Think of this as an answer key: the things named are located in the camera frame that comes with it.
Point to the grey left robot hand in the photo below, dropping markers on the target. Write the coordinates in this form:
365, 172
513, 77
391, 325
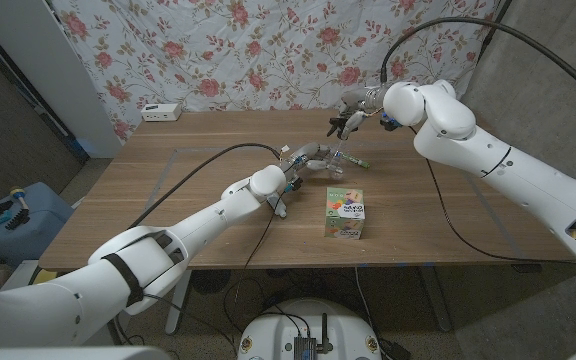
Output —
310, 152

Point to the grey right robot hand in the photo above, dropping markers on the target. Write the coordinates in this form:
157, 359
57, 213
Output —
368, 100

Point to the clear plastic bottle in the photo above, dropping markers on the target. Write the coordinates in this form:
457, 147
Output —
337, 170

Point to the black trigger spray cap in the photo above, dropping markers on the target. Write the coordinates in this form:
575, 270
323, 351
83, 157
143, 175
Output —
337, 125

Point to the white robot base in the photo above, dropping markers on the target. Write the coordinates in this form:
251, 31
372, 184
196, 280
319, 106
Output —
288, 330

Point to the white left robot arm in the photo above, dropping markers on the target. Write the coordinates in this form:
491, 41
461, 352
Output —
193, 225

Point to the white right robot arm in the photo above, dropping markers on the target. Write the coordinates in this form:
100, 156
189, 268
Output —
493, 150

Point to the green whiteboard marker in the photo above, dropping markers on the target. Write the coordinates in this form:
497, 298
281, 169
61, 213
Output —
360, 162

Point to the colourful small cardboard box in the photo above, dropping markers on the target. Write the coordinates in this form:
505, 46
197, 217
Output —
344, 215

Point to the blue hand tool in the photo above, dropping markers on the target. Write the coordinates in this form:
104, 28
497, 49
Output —
0, 219

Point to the white toothpaste tube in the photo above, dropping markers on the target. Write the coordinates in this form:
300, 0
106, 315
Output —
280, 209

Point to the floral cloth backdrop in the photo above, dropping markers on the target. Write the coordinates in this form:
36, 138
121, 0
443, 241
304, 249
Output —
278, 50

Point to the black stand pole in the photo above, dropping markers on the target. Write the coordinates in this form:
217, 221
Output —
494, 20

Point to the white power strip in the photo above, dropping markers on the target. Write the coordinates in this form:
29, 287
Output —
160, 112

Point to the black round disc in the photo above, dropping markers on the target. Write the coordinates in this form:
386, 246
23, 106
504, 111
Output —
210, 281

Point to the grey table leg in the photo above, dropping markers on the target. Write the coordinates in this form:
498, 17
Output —
435, 300

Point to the white table leg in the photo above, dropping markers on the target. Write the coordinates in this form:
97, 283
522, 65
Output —
178, 305

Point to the blue plastic container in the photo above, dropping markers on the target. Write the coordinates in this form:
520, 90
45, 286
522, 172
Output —
38, 240

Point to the yellow and black floor object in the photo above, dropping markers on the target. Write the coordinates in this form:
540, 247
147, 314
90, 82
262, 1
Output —
43, 277

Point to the yellow and blue knob tool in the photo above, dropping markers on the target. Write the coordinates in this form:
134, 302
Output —
18, 195

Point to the white board panel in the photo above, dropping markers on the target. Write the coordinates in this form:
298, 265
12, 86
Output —
33, 50

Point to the black brush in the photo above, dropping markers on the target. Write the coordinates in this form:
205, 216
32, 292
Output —
18, 220

